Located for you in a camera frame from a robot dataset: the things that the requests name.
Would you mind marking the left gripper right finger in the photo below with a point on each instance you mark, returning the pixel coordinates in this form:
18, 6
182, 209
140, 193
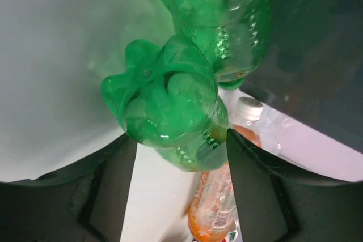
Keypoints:
279, 201

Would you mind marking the green bottle with cap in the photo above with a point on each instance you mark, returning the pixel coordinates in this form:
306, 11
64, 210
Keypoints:
167, 99

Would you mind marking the orange tea bottle white cap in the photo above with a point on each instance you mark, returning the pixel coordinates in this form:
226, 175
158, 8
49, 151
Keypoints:
212, 213

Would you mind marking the green bottle near bin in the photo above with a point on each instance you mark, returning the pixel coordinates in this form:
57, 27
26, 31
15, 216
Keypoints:
233, 35

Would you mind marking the dark green plastic bin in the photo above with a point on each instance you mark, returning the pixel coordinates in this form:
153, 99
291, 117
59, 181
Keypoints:
313, 69

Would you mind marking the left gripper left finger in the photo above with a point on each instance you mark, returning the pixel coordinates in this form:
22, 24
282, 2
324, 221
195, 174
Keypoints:
84, 201

